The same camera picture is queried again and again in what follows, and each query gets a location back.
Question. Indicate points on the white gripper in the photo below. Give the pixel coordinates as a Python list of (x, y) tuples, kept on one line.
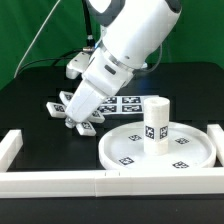
[(102, 79)]

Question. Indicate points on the white cross-shaped table base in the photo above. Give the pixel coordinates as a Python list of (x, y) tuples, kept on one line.
[(85, 128)]

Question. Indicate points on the white round table top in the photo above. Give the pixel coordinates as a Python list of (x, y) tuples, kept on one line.
[(179, 146)]

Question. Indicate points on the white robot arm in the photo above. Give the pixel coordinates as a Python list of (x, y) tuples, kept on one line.
[(134, 30)]

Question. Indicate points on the white tag sheet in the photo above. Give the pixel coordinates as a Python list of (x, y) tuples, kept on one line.
[(123, 105)]

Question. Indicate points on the white left fence rail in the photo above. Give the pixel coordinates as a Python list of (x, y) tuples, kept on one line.
[(9, 148)]

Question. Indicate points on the white front fence rail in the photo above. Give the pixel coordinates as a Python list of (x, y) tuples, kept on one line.
[(102, 183)]

